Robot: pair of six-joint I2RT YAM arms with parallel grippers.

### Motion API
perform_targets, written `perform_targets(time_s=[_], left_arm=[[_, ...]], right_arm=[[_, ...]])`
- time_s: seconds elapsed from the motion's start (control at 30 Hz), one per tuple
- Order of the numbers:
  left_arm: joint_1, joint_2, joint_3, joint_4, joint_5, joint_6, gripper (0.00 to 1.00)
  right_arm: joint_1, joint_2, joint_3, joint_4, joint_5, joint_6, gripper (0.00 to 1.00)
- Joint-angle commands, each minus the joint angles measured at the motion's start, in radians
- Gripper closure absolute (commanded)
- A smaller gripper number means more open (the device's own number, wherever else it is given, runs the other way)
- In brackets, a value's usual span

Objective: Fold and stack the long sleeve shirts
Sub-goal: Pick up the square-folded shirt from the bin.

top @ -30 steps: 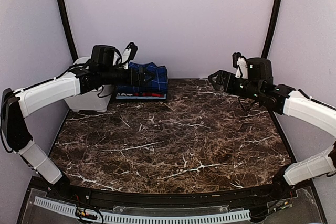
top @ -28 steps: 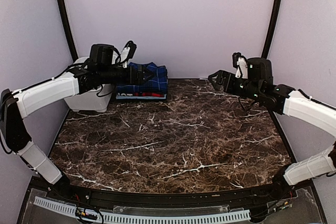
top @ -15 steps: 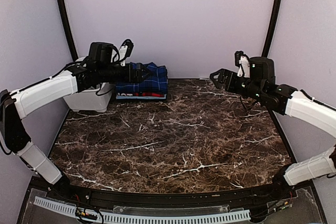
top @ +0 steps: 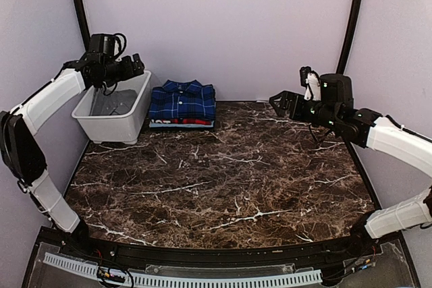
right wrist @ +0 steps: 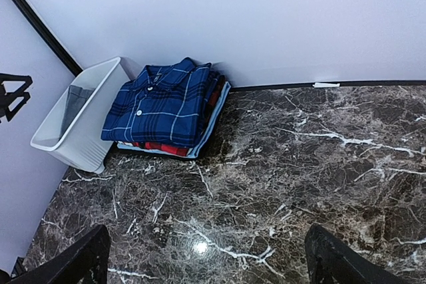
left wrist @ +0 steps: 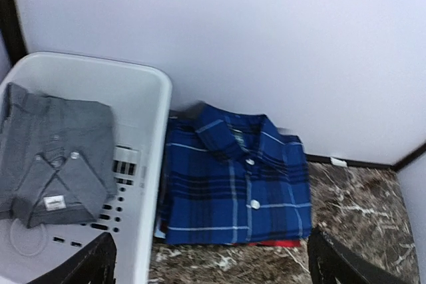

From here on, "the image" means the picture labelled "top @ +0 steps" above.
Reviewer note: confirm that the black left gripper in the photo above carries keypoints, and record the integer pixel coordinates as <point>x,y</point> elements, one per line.
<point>128,71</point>

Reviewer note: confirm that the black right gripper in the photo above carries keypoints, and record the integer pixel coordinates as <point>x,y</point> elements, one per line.
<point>295,114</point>

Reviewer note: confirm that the grey long sleeve shirt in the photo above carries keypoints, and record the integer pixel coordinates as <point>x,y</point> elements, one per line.
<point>117,103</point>

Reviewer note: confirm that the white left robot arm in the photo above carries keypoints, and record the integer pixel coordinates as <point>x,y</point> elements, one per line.
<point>102,65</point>

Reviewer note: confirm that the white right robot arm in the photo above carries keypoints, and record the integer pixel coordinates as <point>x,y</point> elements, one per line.
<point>328,102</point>

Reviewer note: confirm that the black red folded shirt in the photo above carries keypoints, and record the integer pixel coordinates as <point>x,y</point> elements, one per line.
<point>201,122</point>

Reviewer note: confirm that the light blue folded shirt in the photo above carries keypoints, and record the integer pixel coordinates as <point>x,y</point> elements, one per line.
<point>181,125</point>

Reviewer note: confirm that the blue plaid folded shirt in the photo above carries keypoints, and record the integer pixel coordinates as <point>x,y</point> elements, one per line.
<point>183,100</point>

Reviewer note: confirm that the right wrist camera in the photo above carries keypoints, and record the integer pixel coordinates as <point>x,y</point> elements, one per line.
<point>311,81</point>

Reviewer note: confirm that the left black frame post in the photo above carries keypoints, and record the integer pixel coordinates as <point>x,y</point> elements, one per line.
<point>82,22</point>

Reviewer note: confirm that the black frame post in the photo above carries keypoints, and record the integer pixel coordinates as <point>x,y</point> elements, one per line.
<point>82,22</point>
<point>349,36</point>

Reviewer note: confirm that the black front rail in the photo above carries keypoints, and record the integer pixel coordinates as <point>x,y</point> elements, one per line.
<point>134,256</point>

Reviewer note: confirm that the right black frame post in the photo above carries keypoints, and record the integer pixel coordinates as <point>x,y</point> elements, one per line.
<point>349,36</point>

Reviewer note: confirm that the white slotted cable duct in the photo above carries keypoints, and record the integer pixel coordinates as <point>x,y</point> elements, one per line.
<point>175,276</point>

